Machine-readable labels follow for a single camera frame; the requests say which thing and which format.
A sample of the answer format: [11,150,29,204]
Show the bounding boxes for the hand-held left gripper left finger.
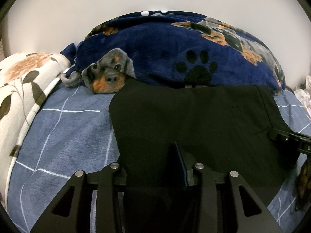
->
[30,163,128,233]

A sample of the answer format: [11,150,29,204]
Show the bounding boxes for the white floral pillow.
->
[0,52,72,205]

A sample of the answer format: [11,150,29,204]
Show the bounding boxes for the navy dog print blanket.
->
[59,10,286,96]

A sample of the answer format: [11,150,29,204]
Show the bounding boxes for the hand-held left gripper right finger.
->
[173,141,284,233]

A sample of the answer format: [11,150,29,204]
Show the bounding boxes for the white patterned cloth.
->
[293,75,311,115]

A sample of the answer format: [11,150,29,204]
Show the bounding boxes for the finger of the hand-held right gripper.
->
[268,128,311,154]

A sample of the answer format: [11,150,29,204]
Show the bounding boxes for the blue grid bed sheet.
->
[6,85,311,233]

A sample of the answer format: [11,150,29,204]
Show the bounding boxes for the black pants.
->
[108,81,301,233]

